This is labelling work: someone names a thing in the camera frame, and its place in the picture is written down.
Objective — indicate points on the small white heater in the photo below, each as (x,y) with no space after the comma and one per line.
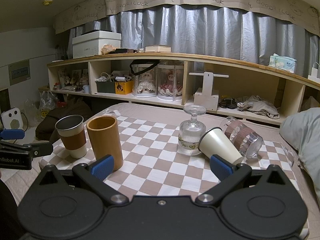
(11,120)

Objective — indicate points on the yellow box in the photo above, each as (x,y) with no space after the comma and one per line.
(123,87)

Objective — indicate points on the clear case with white doll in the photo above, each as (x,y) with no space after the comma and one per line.
(145,82)

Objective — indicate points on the clear ribbed glass goblet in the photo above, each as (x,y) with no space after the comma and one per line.
(191,135)

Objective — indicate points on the clear plastic bag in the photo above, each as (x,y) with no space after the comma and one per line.
(31,111)

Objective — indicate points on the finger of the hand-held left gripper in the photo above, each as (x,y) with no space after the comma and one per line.
(12,134)
(40,148)

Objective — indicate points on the clear case with pink doll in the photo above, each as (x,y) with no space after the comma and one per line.
(170,82)

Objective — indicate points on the crumpled brown paper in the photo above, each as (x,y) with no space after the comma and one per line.
(110,48)

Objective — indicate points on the beige rectangular box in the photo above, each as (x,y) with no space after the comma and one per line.
(158,48)

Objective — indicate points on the brass ceiling fitting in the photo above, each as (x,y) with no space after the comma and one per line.
(47,2)

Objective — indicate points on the white wooden stand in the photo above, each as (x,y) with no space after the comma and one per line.
(207,97)

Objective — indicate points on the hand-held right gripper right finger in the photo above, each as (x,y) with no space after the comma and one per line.
(220,167)

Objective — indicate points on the white cup brown sleeve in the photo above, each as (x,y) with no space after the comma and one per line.
(73,142)

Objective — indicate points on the group of small figurines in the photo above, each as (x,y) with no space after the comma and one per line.
(73,80)

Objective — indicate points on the pale green tissue pack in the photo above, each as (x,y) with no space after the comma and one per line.
(282,63)

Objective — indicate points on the dark green box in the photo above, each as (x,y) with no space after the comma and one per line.
(105,87)

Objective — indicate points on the grey blue pillow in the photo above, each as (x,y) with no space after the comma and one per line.
(305,135)

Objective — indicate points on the grey curtain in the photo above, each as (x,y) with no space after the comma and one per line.
(200,30)

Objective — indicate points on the dark brown cushion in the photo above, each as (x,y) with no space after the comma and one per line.
(72,110)

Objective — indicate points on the large white box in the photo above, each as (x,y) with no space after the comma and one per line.
(95,45)

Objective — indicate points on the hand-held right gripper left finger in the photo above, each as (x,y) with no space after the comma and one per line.
(103,167)

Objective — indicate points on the long wooden shelf unit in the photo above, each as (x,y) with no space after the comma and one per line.
(200,60)

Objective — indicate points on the plastic bag with smiley face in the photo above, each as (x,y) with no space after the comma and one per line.
(46,107)

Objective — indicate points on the white paper cup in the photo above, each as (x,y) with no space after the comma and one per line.
(220,145)

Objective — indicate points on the grey wall panel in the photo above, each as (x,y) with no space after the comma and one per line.
(19,72)

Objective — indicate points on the brown white checkered cloth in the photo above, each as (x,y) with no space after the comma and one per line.
(155,155)

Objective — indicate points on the white paper bag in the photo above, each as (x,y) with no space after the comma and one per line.
(315,76)

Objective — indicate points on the pile of grey clothes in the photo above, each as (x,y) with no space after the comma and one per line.
(260,106)

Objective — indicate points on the glass cup with brown sleeve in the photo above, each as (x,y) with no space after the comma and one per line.
(241,132)

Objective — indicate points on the brown wooden cup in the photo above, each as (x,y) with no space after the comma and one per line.
(105,140)

